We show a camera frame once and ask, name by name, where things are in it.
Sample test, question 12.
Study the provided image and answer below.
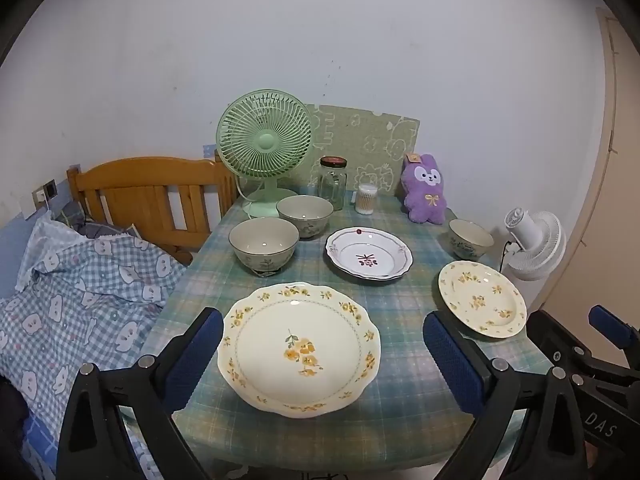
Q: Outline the purple plush bunny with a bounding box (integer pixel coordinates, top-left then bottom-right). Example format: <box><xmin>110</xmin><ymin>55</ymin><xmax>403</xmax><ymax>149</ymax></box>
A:
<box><xmin>403</xmin><ymin>152</ymin><xmax>447</xmax><ymax>224</ymax></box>

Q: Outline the white plate with red pattern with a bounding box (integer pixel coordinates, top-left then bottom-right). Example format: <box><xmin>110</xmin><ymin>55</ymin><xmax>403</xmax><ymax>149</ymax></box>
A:
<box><xmin>325</xmin><ymin>226</ymin><xmax>414</xmax><ymax>281</ymax></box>

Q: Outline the beige door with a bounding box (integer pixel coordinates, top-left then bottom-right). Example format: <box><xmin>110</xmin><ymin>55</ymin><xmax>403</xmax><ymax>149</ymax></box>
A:
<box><xmin>540</xmin><ymin>7</ymin><xmax>640</xmax><ymax>321</ymax></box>

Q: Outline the small yellow floral plate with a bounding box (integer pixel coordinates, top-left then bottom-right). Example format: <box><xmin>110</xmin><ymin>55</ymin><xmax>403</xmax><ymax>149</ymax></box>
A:
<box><xmin>438</xmin><ymin>260</ymin><xmax>528</xmax><ymax>342</ymax></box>

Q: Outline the grey pillow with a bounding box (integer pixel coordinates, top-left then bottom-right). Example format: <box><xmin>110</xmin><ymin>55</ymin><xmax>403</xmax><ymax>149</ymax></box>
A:
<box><xmin>52</xmin><ymin>200</ymin><xmax>141</xmax><ymax>241</ymax></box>

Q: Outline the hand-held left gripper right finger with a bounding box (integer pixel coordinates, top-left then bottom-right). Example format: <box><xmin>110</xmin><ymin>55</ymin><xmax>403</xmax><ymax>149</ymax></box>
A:
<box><xmin>423</xmin><ymin>311</ymin><xmax>588</xmax><ymax>480</ymax></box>

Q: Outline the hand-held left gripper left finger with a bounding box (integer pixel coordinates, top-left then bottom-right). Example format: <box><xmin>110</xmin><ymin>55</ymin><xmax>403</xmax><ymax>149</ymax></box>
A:
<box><xmin>56</xmin><ymin>306</ymin><xmax>224</xmax><ymax>480</ymax></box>

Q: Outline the cotton swab container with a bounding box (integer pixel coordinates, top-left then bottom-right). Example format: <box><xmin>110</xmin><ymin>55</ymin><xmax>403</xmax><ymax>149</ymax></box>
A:
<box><xmin>354</xmin><ymin>184</ymin><xmax>379</xmax><ymax>215</ymax></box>

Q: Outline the blue checked printed blanket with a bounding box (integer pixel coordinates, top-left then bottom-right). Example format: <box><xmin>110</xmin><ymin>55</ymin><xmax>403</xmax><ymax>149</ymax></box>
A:
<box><xmin>0</xmin><ymin>210</ymin><xmax>187</xmax><ymax>480</ymax></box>

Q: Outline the wall socket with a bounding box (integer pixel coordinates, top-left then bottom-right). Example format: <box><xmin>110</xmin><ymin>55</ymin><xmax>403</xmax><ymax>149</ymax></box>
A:
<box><xmin>31</xmin><ymin>178</ymin><xmax>58</xmax><ymax>208</ymax></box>

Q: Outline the wooden headboard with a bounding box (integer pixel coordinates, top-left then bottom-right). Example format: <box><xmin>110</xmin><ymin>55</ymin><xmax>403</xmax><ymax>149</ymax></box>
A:
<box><xmin>66</xmin><ymin>156</ymin><xmax>238</xmax><ymax>267</ymax></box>

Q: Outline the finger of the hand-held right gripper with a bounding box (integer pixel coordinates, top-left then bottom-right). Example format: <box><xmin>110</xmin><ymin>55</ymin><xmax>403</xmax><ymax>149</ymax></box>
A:
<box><xmin>588</xmin><ymin>304</ymin><xmax>640</xmax><ymax>361</ymax></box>
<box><xmin>526</xmin><ymin>309</ymin><xmax>640</xmax><ymax>387</ymax></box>

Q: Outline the white clip fan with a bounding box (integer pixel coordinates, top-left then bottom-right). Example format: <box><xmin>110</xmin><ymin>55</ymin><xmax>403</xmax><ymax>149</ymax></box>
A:
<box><xmin>502</xmin><ymin>207</ymin><xmax>567</xmax><ymax>281</ymax></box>

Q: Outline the glass jar with dark lid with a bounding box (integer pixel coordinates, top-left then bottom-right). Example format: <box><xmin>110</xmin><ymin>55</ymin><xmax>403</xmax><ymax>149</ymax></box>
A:
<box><xmin>318</xmin><ymin>156</ymin><xmax>349</xmax><ymax>212</ymax></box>

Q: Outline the cream floral bowl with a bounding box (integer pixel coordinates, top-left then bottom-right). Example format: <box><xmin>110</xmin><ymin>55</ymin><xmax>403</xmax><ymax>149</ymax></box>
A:
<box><xmin>276</xmin><ymin>195</ymin><xmax>334</xmax><ymax>239</ymax></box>
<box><xmin>229</xmin><ymin>217</ymin><xmax>300</xmax><ymax>277</ymax></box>
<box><xmin>448</xmin><ymin>218</ymin><xmax>495</xmax><ymax>261</ymax></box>

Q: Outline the green printed board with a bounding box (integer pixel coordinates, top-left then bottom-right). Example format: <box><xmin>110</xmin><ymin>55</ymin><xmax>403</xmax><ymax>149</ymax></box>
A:
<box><xmin>300</xmin><ymin>104</ymin><xmax>421</xmax><ymax>201</ymax></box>

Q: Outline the large yellow floral plate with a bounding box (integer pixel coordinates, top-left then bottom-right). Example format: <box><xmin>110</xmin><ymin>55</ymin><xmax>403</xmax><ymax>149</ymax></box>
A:
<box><xmin>218</xmin><ymin>281</ymin><xmax>382</xmax><ymax>416</ymax></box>

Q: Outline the green desk fan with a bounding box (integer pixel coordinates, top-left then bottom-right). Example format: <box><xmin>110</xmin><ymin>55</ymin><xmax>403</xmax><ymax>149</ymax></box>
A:
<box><xmin>215</xmin><ymin>89</ymin><xmax>315</xmax><ymax>219</ymax></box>

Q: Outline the plaid tablecloth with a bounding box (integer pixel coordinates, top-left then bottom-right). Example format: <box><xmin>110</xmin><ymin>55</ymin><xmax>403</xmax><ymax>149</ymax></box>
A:
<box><xmin>142</xmin><ymin>192</ymin><xmax>543</xmax><ymax>473</ymax></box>

